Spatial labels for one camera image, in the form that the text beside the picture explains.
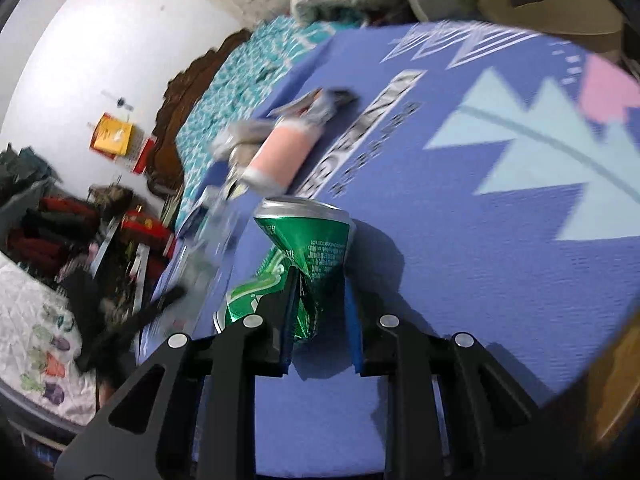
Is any clear plastic bottle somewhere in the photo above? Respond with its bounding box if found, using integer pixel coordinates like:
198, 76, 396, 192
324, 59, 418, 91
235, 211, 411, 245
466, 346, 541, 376
168, 185, 238, 332

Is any crushed green drink can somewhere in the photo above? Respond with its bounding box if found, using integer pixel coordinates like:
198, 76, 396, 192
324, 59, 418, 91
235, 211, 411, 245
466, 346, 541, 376
214, 196, 356, 341

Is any blue printed tablecloth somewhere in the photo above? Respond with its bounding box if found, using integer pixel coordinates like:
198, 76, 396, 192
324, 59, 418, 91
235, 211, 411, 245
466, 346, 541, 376
134, 18, 640, 479

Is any white printed fabric cover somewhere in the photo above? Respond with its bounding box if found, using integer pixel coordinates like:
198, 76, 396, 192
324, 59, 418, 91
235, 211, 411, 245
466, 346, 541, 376
1, 256, 96, 427

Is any red yellow wall calendar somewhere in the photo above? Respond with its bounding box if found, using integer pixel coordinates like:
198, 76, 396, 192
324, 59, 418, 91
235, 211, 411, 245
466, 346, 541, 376
89, 113, 134, 159

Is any pink white paper cup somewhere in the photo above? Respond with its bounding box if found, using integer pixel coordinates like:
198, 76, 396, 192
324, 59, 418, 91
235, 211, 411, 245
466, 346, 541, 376
240, 118, 324, 196

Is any teal patterned bed quilt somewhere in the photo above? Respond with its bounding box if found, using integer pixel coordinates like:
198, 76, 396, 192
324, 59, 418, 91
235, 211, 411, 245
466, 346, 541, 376
176, 16, 361, 223

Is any red gift box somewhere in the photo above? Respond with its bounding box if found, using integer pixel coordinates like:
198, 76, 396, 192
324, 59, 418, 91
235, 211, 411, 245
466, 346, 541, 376
120, 210, 176, 258

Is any beige plastic trash bin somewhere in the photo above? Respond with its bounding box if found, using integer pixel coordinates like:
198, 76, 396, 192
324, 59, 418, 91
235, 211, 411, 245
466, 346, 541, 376
478, 0, 624, 63

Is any carved wooden headboard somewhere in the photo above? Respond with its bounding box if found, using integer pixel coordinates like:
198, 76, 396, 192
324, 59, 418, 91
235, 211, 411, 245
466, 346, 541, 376
144, 29, 252, 200

